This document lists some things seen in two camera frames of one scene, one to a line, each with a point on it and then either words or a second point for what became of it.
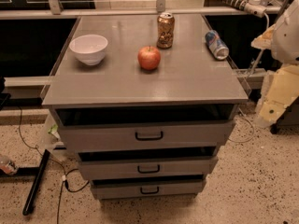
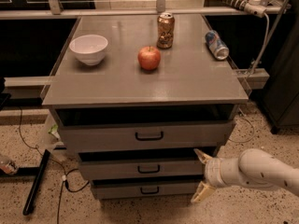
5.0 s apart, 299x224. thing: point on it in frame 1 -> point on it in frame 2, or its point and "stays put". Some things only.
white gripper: x=287 y=36 -> x=212 y=172
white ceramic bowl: x=89 y=48 stays put
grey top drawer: x=149 y=126 stays put
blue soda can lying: x=216 y=45 stays put
